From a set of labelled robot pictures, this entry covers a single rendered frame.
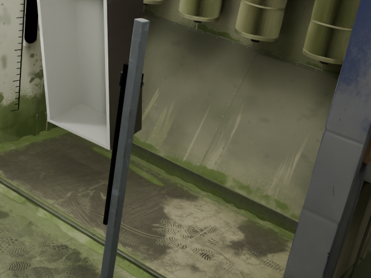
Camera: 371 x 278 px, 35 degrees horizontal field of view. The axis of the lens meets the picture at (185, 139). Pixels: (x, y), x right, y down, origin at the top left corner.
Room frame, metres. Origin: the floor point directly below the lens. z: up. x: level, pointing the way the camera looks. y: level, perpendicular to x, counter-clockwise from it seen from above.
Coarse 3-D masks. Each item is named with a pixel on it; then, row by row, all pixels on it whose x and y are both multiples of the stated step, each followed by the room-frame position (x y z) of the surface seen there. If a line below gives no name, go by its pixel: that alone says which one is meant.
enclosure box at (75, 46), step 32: (64, 0) 4.00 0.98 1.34; (96, 0) 4.00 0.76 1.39; (128, 0) 3.64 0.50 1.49; (64, 32) 4.03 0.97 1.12; (96, 32) 4.04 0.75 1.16; (128, 32) 3.68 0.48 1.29; (64, 64) 4.05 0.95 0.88; (96, 64) 4.09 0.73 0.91; (64, 96) 4.08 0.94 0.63; (96, 96) 4.14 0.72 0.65; (64, 128) 3.87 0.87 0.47; (96, 128) 3.91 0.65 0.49
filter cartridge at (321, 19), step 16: (320, 0) 4.03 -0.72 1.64; (336, 0) 3.98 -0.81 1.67; (352, 0) 3.96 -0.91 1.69; (320, 16) 4.00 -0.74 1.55; (336, 16) 3.98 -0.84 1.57; (352, 16) 3.96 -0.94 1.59; (320, 32) 3.98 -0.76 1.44; (336, 32) 3.94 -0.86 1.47; (304, 48) 4.08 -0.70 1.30; (320, 48) 3.96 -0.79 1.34; (336, 48) 3.95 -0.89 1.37
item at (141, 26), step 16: (144, 32) 2.48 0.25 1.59; (144, 48) 2.49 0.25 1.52; (128, 80) 2.48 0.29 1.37; (128, 96) 2.47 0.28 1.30; (128, 112) 2.47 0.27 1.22; (128, 128) 2.46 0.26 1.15; (128, 144) 2.48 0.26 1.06; (128, 160) 2.49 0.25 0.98; (112, 192) 2.48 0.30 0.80; (112, 208) 2.48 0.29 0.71; (112, 224) 2.47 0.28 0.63; (112, 240) 2.46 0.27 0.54; (112, 256) 2.47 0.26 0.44; (112, 272) 2.49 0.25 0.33
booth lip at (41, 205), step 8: (8, 184) 3.67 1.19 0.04; (16, 192) 3.62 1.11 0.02; (24, 192) 3.60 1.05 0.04; (32, 200) 3.53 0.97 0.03; (48, 208) 3.45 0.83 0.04; (56, 216) 3.40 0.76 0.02; (64, 216) 3.39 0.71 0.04; (72, 224) 3.31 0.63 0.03; (88, 232) 3.25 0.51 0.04; (96, 240) 3.20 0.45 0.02; (104, 240) 3.19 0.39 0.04; (128, 256) 3.06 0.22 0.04; (136, 264) 3.01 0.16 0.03; (144, 264) 3.01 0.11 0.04; (152, 272) 2.95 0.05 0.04
